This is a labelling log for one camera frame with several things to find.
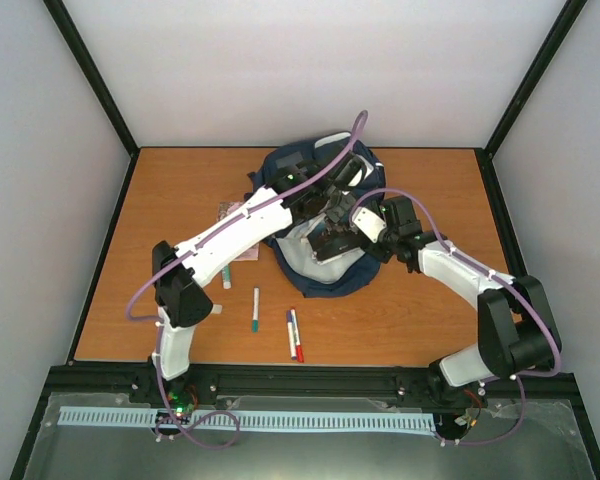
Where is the blue purple marker pen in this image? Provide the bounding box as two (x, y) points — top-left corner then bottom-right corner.
(286, 310), (297, 361)

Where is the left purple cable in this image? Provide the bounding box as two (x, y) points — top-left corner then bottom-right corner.
(125, 109), (370, 451)

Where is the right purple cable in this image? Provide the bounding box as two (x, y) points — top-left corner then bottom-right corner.
(352, 188), (564, 447)

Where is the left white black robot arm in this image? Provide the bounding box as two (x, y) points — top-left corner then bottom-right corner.
(152, 153), (370, 403)

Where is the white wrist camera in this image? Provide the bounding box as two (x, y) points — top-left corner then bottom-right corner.
(349, 155), (375, 188)
(352, 207), (387, 243)

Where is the red marker pen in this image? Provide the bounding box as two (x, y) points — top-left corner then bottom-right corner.
(290, 308), (305, 363)

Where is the green cap glue stick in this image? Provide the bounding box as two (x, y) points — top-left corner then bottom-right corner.
(221, 264), (232, 290)

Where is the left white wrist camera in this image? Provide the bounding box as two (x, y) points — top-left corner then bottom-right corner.
(349, 155), (375, 188)

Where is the teal tip white marker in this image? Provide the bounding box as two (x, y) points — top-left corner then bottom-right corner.
(251, 287), (260, 333)

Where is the black frame post left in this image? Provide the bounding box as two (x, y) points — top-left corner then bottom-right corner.
(42, 0), (140, 157)

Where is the dark Wuthering Heights book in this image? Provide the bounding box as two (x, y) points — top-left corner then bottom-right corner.
(307, 228), (364, 262)

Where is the purple cable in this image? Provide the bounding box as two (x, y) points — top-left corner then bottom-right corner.
(352, 188), (564, 447)
(125, 109), (370, 451)

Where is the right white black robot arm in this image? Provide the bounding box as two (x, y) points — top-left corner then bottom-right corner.
(350, 189), (561, 405)

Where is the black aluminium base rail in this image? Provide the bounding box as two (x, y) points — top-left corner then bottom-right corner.
(44, 363), (579, 407)

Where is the black frame post right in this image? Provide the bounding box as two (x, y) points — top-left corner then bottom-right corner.
(483, 0), (589, 156)

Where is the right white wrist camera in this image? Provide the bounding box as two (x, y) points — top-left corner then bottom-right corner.
(352, 207), (387, 243)

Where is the pink Taming of Shrew book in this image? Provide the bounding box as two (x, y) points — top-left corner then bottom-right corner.
(217, 202), (259, 261)

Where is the light blue cable duct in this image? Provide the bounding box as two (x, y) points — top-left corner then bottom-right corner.
(57, 406), (435, 435)

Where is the black frame post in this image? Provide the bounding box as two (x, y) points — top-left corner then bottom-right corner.
(483, 0), (589, 156)
(42, 0), (140, 157)

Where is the navy blue student backpack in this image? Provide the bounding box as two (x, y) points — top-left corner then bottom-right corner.
(248, 131), (386, 298)

